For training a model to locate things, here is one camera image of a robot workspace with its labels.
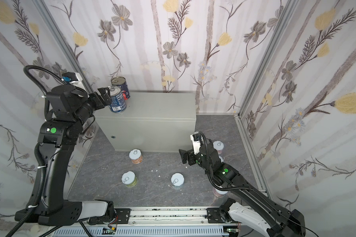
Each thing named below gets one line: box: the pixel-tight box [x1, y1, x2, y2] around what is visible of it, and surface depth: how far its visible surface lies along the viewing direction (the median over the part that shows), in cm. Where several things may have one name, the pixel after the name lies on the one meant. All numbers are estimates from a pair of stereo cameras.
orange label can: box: [128, 148, 143, 165], surface depth 93 cm
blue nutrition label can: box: [107, 85, 127, 114], surface depth 72 cm
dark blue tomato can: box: [110, 76, 131, 101], surface depth 76 cm
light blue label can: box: [170, 172, 185, 190], surface depth 83 cm
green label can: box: [121, 170, 138, 188], surface depth 84 cm
